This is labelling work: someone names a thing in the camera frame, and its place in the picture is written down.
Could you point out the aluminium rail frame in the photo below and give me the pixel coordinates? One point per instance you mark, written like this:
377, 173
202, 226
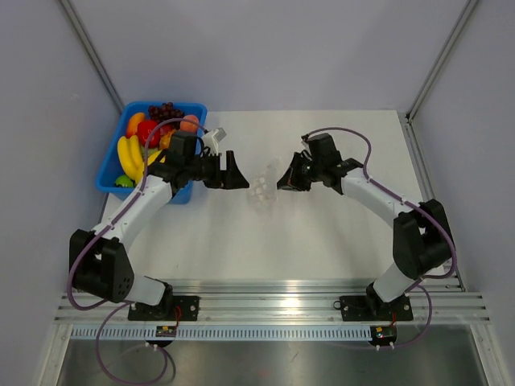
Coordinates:
276, 311

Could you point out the yellow banana bunch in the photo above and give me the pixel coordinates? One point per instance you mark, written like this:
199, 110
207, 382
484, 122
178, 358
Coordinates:
147, 168
130, 157

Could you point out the red bell pepper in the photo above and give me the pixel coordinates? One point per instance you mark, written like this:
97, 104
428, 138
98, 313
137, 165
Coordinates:
146, 134

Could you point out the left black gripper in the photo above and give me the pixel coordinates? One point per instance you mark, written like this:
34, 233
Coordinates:
229, 178

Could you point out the left yellow banana bunch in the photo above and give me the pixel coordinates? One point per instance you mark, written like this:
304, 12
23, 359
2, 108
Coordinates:
130, 157

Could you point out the orange mango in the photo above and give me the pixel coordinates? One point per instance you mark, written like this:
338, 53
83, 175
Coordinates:
133, 122

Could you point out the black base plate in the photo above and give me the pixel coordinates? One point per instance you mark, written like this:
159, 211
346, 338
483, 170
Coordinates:
172, 307
358, 308

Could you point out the clear zip top bag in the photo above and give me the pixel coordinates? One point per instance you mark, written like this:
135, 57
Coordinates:
262, 195

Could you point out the blue plastic bin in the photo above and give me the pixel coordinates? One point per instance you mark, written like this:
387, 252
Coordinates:
111, 167

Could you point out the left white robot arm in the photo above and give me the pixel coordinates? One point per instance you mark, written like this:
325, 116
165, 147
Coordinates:
98, 259

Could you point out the small circuit board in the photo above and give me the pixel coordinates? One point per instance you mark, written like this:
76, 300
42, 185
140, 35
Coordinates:
166, 331
383, 335

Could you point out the left small circuit board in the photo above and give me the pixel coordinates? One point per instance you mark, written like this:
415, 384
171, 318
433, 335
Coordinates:
166, 331

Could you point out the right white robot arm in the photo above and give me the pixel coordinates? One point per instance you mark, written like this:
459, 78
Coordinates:
421, 233

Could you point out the dark purple grapes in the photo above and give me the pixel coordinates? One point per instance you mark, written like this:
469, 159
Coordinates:
164, 112

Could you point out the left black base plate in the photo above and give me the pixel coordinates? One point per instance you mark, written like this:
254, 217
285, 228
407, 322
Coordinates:
172, 307

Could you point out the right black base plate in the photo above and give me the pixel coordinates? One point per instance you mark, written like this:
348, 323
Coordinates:
358, 308

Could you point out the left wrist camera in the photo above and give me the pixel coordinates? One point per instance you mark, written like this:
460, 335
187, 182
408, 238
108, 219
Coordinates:
212, 140

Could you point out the spiky orange fruit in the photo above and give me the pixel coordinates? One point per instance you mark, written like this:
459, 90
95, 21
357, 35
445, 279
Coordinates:
165, 139

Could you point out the right small circuit board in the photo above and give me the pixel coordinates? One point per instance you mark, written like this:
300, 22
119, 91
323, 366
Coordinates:
383, 335

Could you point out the orange peach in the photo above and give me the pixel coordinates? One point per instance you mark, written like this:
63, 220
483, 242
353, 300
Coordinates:
189, 124

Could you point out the green lime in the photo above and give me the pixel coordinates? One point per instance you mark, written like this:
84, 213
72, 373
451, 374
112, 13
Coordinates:
124, 181

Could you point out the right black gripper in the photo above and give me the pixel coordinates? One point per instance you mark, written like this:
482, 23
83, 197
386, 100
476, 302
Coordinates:
291, 180

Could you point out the right yellow banana bunch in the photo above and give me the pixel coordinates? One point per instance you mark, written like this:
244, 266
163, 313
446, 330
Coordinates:
147, 168

